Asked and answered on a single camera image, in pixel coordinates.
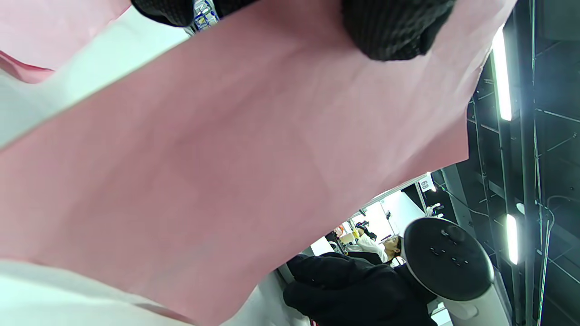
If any right white black controller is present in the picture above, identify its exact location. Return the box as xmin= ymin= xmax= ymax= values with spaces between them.
xmin=402 ymin=216 xmax=512 ymax=326

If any person's left hand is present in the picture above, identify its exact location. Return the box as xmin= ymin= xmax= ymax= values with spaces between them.
xmin=130 ymin=0 xmax=457 ymax=62

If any ceiling tube light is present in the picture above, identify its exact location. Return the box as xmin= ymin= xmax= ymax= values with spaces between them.
xmin=506 ymin=213 xmax=519 ymax=266
xmin=491 ymin=26 xmax=513 ymax=122

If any person's right hand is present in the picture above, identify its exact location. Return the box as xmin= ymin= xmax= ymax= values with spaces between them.
xmin=283 ymin=252 xmax=438 ymax=326

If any blue test tube rack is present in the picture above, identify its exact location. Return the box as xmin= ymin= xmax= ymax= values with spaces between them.
xmin=192 ymin=0 xmax=221 ymax=31

